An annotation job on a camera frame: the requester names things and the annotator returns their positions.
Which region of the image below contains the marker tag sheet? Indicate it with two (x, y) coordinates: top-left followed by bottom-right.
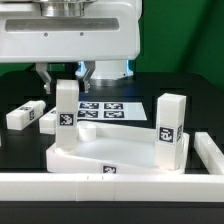
(78, 101), (146, 120)

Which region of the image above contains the white desk top tray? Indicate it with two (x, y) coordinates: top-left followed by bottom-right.
(46, 121), (189, 174)

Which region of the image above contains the white L-shaped fence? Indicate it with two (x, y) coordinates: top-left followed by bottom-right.
(0, 131), (224, 203)

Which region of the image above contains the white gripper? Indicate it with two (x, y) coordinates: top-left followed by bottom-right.
(0, 0), (142, 94)

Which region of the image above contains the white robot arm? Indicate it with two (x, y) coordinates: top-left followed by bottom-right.
(0, 0), (142, 93)

